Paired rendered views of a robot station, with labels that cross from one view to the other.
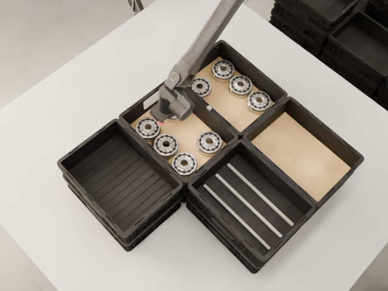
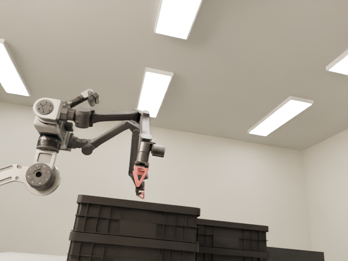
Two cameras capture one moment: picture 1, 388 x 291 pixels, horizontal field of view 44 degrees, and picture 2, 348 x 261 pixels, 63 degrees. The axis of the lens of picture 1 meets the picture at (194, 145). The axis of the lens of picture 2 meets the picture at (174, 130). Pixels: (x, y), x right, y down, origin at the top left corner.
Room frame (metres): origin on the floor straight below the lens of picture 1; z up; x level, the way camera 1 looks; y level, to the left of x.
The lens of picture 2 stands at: (-0.07, 1.01, 0.79)
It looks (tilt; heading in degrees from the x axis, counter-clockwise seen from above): 23 degrees up; 311
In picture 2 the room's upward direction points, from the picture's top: 5 degrees clockwise
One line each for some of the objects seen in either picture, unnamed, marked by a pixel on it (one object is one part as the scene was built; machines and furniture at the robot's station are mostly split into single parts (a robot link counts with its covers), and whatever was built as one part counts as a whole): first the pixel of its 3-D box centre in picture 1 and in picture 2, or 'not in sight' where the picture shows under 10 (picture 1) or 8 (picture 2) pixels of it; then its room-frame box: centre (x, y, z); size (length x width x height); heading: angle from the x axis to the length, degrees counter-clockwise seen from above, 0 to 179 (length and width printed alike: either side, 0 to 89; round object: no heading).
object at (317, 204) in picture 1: (302, 149); not in sight; (0.91, -0.43, 0.92); 0.40 x 0.30 x 0.02; 50
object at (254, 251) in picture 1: (251, 197); (216, 226); (0.68, -0.23, 0.92); 0.40 x 0.30 x 0.02; 50
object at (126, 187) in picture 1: (120, 180); (135, 225); (0.71, 0.26, 0.87); 0.40 x 0.30 x 0.11; 50
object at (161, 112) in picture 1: (166, 104); (142, 160); (0.89, 0.11, 1.17); 0.10 x 0.07 x 0.07; 139
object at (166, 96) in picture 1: (168, 96); (145, 148); (0.88, 0.10, 1.23); 0.07 x 0.06 x 0.07; 48
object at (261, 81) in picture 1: (228, 93); not in sight; (1.17, -0.12, 0.87); 0.40 x 0.30 x 0.11; 50
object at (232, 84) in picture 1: (241, 84); not in sight; (1.23, -0.17, 0.86); 0.10 x 0.10 x 0.01
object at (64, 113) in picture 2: not in sight; (67, 113); (1.34, 0.30, 1.45); 0.09 x 0.08 x 0.12; 141
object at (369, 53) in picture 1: (360, 59); not in sight; (1.89, -0.94, 0.31); 0.40 x 0.30 x 0.34; 51
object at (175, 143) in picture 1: (165, 144); not in sight; (0.89, 0.11, 0.86); 0.10 x 0.10 x 0.01
